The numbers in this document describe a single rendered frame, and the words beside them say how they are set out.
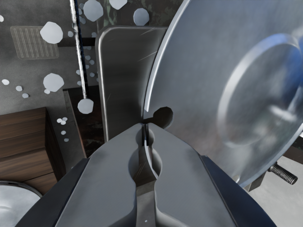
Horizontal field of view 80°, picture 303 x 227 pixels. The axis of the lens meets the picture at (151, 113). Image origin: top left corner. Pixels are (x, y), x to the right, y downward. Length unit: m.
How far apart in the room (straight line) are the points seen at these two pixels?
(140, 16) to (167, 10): 0.04
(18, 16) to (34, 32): 0.17
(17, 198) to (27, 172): 0.08
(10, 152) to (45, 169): 0.11
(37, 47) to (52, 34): 0.49
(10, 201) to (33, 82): 0.46
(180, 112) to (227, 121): 0.06
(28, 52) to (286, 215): 2.06
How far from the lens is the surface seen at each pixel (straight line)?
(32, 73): 0.92
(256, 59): 0.20
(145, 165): 0.17
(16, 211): 0.79
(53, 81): 0.26
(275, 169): 0.41
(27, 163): 0.69
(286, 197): 1.97
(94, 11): 0.25
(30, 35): 0.74
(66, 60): 0.91
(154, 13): 0.28
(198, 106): 0.17
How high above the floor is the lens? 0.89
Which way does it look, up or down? 52 degrees down
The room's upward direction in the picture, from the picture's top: 132 degrees clockwise
